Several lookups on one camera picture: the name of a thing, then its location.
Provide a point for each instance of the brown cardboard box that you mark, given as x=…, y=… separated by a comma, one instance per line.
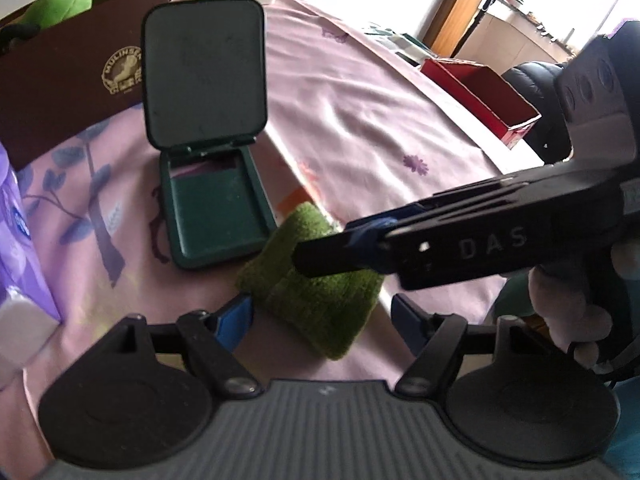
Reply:
x=65, y=90

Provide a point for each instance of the dark green plush toy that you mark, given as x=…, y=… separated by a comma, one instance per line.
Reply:
x=15, y=35

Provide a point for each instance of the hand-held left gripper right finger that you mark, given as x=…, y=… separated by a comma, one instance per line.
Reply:
x=409, y=321

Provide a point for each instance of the person's right hand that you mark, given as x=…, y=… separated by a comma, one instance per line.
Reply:
x=565, y=305

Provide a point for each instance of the pink floral bed sheet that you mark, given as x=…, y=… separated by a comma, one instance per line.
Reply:
x=360, y=125

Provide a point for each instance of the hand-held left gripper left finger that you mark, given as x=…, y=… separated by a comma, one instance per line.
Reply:
x=234, y=319

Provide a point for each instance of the dark jacket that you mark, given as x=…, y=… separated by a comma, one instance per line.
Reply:
x=537, y=105

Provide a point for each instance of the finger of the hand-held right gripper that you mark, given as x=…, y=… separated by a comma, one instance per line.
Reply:
x=372, y=225
x=335, y=257

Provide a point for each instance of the red open box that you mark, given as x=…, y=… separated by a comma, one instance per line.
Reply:
x=480, y=97

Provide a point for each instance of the green knitted cloth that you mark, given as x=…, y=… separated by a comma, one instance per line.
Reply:
x=312, y=292

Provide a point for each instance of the purple tissue pack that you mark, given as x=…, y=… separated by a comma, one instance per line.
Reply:
x=25, y=270

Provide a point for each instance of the bright green plush toy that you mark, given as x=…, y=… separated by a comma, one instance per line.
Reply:
x=62, y=0

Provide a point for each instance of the wooden window frame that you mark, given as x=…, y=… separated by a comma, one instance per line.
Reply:
x=457, y=5

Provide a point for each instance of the green hinged case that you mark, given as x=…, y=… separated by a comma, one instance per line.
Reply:
x=205, y=125

